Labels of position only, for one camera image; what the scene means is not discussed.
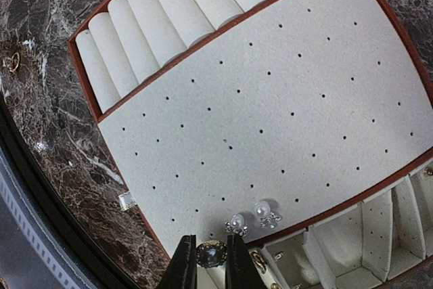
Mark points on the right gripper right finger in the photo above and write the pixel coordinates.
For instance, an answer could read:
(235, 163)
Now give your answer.
(240, 272)

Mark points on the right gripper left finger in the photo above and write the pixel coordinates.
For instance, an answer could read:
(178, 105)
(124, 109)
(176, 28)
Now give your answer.
(181, 272)

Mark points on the red jewelry tray cream insert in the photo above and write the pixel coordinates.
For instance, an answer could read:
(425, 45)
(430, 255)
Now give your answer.
(322, 108)

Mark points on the black front table rail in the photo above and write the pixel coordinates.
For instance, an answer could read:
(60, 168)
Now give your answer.
(70, 177)

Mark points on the white slotted cable duct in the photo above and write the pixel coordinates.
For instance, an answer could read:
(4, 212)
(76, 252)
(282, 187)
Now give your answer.
(28, 259)

